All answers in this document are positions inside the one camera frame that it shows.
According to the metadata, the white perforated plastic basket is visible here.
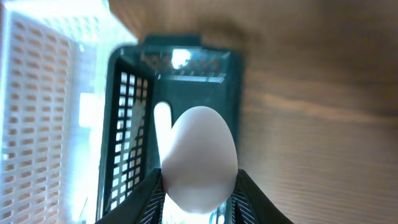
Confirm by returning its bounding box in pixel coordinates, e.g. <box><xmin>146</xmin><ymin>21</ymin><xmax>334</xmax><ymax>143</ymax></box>
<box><xmin>1</xmin><ymin>0</ymin><xmax>137</xmax><ymax>223</ymax></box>

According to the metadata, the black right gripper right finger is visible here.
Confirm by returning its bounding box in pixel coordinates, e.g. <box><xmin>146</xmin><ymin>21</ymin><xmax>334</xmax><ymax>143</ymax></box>
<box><xmin>231</xmin><ymin>169</ymin><xmax>293</xmax><ymax>224</ymax></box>

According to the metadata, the white wide-handled plastic fork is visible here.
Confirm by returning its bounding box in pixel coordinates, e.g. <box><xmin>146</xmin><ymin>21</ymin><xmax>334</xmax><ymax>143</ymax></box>
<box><xmin>154</xmin><ymin>101</ymin><xmax>172</xmax><ymax>163</ymax></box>

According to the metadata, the white wide-handled plastic spoon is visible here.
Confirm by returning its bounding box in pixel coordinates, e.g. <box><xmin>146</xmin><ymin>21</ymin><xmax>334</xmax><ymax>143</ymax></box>
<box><xmin>160</xmin><ymin>106</ymin><xmax>238</xmax><ymax>214</ymax></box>

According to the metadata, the dark green plastic basket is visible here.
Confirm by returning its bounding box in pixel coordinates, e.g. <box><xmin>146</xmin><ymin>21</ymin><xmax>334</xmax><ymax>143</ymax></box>
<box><xmin>96</xmin><ymin>35</ymin><xmax>243</xmax><ymax>218</ymax></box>

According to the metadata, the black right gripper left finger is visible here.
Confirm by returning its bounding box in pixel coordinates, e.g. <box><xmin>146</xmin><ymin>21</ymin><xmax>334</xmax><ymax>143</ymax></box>
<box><xmin>96</xmin><ymin>168</ymin><xmax>165</xmax><ymax>224</ymax></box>

